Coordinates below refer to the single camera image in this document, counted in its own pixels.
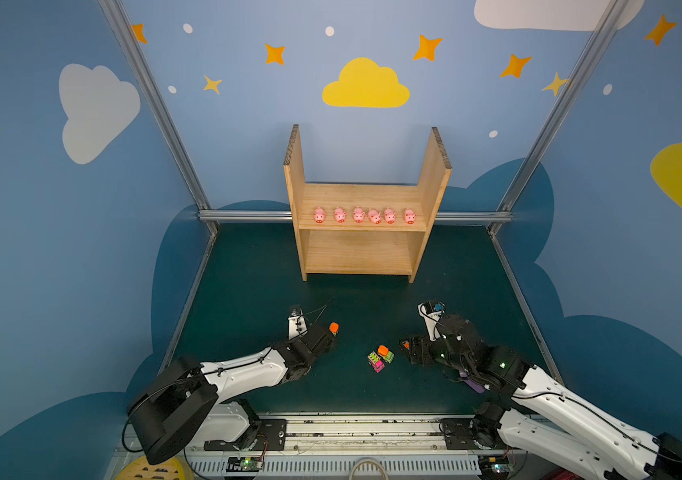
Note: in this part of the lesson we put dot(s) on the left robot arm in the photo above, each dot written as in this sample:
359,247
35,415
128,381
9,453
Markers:
175,409

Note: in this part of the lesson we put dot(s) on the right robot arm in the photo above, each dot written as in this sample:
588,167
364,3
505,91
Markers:
539,415

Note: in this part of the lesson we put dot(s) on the purple pink toy shovel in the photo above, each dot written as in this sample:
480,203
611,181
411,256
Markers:
473,385

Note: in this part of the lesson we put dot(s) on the wooden shelf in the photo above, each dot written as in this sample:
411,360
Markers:
364,248

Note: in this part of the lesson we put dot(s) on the magenta green toy truck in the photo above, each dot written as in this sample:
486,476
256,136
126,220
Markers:
375,362

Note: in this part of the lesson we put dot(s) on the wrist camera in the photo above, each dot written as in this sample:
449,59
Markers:
431,312
296,322

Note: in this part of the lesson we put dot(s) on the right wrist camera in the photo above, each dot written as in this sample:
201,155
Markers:
431,312

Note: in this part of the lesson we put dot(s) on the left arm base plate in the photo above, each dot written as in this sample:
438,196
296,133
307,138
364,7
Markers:
269,434

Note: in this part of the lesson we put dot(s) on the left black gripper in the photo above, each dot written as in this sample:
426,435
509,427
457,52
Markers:
314,341

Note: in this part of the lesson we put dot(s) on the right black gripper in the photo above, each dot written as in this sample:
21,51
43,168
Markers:
425,347

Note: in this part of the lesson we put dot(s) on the pink pig toy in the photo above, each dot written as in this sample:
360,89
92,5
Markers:
374,216
319,215
409,216
389,216
358,215
339,215

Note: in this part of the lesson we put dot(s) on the yellow basket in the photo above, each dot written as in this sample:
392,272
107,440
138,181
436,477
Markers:
141,469

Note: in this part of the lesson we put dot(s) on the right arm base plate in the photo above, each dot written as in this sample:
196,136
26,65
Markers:
467,434

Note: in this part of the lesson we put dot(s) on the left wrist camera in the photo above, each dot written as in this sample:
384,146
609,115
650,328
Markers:
296,322

